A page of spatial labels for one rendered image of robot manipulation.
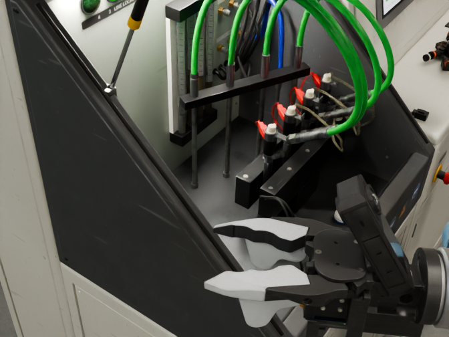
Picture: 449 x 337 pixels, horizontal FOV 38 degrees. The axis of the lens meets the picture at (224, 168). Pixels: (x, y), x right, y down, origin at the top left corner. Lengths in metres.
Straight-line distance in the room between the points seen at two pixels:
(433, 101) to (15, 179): 1.03
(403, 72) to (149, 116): 0.73
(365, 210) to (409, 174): 0.98
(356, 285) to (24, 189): 0.96
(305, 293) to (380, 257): 0.07
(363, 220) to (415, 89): 1.22
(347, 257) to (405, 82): 1.21
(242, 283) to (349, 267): 0.10
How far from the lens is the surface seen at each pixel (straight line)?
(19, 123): 1.28
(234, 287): 0.58
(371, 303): 0.64
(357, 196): 0.56
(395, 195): 1.47
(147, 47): 1.38
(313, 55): 1.60
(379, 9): 1.70
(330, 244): 0.62
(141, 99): 1.42
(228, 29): 1.62
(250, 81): 1.49
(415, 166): 1.56
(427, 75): 1.83
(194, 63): 1.38
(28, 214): 1.49
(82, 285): 1.50
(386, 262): 0.59
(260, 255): 0.67
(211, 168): 1.65
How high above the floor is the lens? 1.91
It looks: 41 degrees down
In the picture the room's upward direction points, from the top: 2 degrees clockwise
